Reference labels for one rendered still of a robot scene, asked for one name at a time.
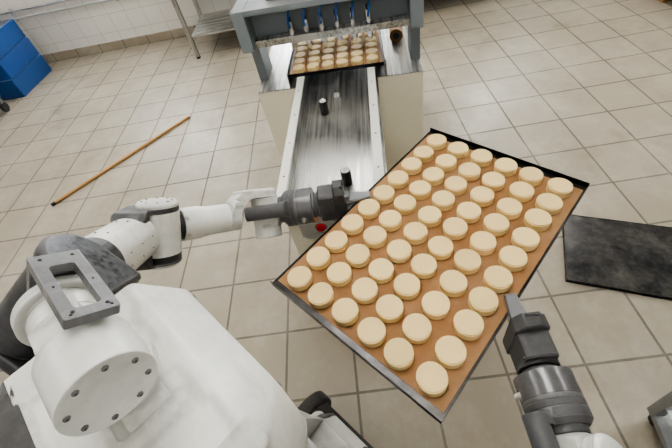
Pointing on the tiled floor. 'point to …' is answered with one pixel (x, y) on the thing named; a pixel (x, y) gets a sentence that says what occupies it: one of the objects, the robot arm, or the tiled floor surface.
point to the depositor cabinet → (407, 123)
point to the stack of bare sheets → (618, 255)
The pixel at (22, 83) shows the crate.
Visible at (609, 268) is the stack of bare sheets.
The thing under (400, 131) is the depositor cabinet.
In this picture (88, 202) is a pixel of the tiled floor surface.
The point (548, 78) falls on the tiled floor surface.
